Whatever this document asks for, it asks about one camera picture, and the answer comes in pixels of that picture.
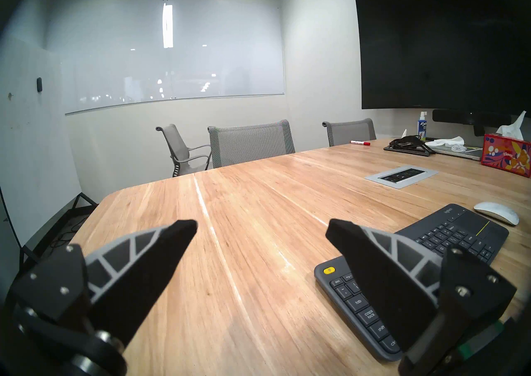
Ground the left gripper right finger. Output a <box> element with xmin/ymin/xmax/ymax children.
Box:
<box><xmin>325</xmin><ymin>218</ymin><xmax>518</xmax><ymax>376</ymax></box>

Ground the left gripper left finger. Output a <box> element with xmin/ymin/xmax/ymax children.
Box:
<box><xmin>10</xmin><ymin>219</ymin><xmax>198</xmax><ymax>376</ymax></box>

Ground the dark grey touchpad keyboard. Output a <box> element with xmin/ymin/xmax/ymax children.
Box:
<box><xmin>314</xmin><ymin>204</ymin><xmax>509</xmax><ymax>361</ymax></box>

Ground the white computer mouse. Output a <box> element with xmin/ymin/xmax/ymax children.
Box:
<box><xmin>473</xmin><ymin>201</ymin><xmax>520</xmax><ymax>226</ymax></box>

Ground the silver table power outlet box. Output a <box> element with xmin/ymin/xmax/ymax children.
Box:
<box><xmin>365</xmin><ymin>165</ymin><xmax>439</xmax><ymax>189</ymax></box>

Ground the black laptop stand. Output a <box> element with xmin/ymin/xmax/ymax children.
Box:
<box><xmin>383</xmin><ymin>144</ymin><xmax>432</xmax><ymax>157</ymax></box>

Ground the grey armrest office chair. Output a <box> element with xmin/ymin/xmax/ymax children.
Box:
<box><xmin>156</xmin><ymin>124</ymin><xmax>212</xmax><ymax>177</ymax></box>

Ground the silver closed laptop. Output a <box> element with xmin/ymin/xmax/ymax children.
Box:
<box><xmin>429</xmin><ymin>143</ymin><xmax>484</xmax><ymax>161</ymax></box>

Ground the grey mesh office chair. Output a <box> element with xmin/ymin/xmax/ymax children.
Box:
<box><xmin>207</xmin><ymin>119</ymin><xmax>296</xmax><ymax>168</ymax></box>
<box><xmin>322</xmin><ymin>118</ymin><xmax>377</xmax><ymax>147</ymax></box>

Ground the red floral tissue box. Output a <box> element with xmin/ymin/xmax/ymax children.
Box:
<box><xmin>480</xmin><ymin>133</ymin><xmax>531</xmax><ymax>178</ymax></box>

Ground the black video conference bar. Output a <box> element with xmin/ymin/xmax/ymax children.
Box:
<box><xmin>432</xmin><ymin>108</ymin><xmax>515</xmax><ymax>136</ymax></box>

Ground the white mobile whiteboard on stand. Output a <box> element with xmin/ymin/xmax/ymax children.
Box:
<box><xmin>0</xmin><ymin>37</ymin><xmax>98</xmax><ymax>264</ymax></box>

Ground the large white facial tissue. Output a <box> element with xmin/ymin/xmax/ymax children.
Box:
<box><xmin>496</xmin><ymin>111</ymin><xmax>527</xmax><ymax>141</ymax></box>

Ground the glass wall whiteboard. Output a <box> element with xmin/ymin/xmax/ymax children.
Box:
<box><xmin>64</xmin><ymin>0</ymin><xmax>287</xmax><ymax>115</ymax></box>

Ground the large black wall television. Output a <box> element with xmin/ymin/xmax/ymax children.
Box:
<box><xmin>355</xmin><ymin>0</ymin><xmax>531</xmax><ymax>115</ymax></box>

